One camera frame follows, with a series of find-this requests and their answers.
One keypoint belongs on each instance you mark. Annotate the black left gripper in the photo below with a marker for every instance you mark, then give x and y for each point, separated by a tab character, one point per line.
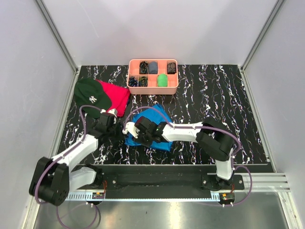
121	136

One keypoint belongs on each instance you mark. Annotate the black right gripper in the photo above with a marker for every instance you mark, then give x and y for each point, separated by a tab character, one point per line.
139	140

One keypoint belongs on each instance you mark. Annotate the bright blue napkin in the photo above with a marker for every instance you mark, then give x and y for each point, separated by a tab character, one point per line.
153	116

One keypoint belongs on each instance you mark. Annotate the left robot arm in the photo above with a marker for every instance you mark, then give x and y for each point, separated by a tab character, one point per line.
55	177

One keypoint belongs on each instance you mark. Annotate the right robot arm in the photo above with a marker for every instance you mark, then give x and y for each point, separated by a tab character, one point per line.
216	143

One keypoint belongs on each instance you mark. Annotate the pink folded cloth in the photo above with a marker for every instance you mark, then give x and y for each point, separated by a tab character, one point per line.
118	95

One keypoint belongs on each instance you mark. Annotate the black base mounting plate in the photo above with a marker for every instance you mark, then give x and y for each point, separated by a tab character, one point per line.
158	182

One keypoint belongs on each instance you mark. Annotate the dark green baseball cap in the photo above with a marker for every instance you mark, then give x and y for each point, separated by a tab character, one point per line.
88	91

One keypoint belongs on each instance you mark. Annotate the yellow floral rolled cloth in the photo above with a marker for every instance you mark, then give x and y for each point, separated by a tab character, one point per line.
143	81

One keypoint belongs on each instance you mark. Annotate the navy striped rolled cloth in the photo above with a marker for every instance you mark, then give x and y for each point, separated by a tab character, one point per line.
133	82

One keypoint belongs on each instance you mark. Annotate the green rolled cloth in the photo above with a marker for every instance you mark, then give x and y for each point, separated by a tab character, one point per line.
162	80

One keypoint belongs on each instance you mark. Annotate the pink divided organizer box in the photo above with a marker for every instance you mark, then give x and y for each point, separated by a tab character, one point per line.
152	87

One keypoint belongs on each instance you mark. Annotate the grey rolled cloth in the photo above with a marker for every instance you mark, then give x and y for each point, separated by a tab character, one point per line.
153	67

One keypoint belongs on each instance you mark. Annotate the dark floral rolled cloth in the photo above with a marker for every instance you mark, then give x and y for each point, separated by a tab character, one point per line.
143	67

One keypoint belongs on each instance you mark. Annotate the brown patterned rolled cloth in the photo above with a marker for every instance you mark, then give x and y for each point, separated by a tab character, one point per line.
171	68

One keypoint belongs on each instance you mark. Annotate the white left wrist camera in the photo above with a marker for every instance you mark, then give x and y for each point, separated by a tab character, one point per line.
113	112

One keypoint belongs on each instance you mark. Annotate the aluminium frame rail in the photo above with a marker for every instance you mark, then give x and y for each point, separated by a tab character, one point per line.
60	42

